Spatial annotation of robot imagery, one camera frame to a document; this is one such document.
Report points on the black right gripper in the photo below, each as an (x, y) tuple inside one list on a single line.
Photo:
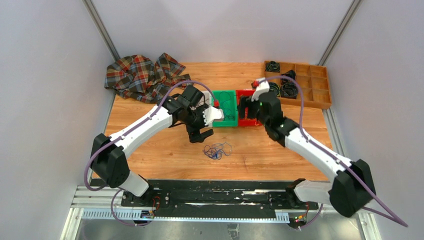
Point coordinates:
[(246, 102)]

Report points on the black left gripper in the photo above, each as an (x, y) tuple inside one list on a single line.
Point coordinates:
[(194, 133)]

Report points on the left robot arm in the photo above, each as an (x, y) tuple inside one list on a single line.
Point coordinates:
[(109, 154)]

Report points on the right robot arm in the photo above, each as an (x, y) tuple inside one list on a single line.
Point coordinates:
[(350, 185)]

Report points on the red plastic bin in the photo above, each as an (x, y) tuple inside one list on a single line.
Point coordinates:
[(243, 121)]

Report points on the green plastic bin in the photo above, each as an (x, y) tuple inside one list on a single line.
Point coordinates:
[(228, 103)]

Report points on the white plastic bin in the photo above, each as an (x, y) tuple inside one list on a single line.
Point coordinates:
[(206, 99)]

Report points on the wooden compartment tray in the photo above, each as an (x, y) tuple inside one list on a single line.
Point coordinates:
[(314, 81)]

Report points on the plaid cloth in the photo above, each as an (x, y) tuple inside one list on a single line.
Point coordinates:
[(137, 77)]

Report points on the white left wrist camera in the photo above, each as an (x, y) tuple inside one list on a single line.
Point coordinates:
[(212, 114)]

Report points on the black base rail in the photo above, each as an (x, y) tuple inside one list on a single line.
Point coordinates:
[(220, 200)]

